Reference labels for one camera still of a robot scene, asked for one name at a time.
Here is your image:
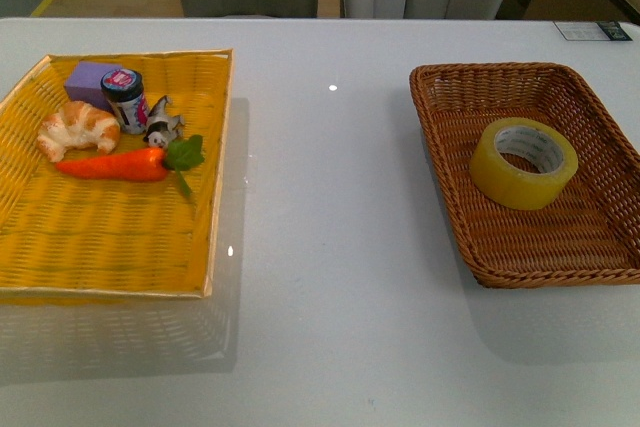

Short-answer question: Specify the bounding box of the orange toy carrot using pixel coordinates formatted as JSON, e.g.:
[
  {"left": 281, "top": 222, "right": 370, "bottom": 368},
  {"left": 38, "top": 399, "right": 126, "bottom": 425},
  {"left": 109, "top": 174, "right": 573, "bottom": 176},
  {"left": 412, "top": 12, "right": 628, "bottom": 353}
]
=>
[{"left": 55, "top": 135, "right": 205, "bottom": 197}]

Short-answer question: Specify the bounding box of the yellow clear tape roll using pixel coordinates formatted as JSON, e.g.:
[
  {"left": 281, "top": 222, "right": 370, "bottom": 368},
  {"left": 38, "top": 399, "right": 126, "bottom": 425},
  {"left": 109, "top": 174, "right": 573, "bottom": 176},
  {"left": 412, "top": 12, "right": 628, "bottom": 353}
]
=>
[{"left": 469, "top": 117, "right": 578, "bottom": 210}]

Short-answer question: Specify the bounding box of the table label sticker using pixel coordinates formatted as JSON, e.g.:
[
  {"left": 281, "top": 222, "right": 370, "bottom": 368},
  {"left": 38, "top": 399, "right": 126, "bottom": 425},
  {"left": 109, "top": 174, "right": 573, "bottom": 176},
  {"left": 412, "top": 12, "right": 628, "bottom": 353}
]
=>
[{"left": 554, "top": 21, "right": 632, "bottom": 42}]

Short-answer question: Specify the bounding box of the purple block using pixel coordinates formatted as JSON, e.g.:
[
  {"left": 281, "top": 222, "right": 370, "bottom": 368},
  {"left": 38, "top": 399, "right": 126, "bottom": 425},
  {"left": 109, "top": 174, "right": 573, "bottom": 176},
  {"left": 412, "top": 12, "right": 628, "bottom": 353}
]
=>
[{"left": 63, "top": 61, "right": 121, "bottom": 113}]

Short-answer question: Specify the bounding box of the dark jar with pink label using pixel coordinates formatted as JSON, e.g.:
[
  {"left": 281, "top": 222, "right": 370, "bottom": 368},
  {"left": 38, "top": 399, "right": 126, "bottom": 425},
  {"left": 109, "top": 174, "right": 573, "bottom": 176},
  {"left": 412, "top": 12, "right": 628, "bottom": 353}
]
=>
[{"left": 100, "top": 67, "right": 149, "bottom": 135}]

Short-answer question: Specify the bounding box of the toy croissant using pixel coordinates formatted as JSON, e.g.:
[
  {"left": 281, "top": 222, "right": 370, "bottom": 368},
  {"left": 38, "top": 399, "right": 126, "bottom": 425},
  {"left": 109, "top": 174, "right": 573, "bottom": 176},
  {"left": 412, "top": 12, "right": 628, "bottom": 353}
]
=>
[{"left": 36, "top": 101, "right": 121, "bottom": 163}]

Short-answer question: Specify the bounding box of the yellow woven basket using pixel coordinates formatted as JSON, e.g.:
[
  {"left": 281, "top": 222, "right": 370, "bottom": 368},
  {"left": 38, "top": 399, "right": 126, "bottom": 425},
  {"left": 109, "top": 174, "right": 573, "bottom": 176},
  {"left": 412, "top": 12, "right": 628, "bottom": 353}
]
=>
[{"left": 1, "top": 50, "right": 234, "bottom": 304}]

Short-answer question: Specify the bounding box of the brown wicker basket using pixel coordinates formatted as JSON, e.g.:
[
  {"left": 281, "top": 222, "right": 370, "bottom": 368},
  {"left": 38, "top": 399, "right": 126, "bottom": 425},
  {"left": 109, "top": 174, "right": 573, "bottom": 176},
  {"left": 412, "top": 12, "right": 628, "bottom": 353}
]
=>
[{"left": 409, "top": 62, "right": 639, "bottom": 288}]

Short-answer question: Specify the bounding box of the black white toy figurine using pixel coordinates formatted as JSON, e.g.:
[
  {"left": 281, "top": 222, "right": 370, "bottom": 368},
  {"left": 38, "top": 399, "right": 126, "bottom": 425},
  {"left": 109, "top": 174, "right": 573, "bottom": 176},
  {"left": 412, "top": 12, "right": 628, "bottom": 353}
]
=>
[{"left": 143, "top": 95, "right": 185, "bottom": 150}]

